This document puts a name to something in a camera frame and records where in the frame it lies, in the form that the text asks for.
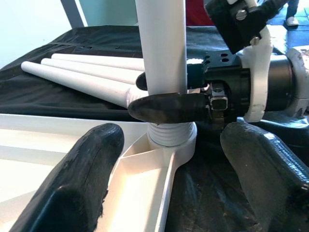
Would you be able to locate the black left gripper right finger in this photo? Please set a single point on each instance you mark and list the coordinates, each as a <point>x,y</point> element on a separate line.
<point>272,183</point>

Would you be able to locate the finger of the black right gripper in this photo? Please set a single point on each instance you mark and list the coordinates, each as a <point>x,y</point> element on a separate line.
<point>169,107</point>
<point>196,76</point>

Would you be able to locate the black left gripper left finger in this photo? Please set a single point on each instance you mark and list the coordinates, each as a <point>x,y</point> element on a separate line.
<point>72,183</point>

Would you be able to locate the white plastic table top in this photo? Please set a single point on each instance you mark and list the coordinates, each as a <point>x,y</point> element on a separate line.
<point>140,183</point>

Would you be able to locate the dark red fabric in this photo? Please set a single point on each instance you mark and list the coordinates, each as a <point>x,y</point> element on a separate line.
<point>198,12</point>

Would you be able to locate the black plastic table cover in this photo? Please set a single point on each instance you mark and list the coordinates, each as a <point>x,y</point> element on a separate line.
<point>48,101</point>

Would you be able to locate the white sneaker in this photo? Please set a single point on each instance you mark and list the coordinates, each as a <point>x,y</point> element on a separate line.
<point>292,21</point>

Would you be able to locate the person leg blue jeans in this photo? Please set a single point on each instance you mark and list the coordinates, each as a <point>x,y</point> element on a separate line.
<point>293,8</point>

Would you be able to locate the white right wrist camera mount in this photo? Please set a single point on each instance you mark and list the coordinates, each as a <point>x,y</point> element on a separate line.
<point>259,72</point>

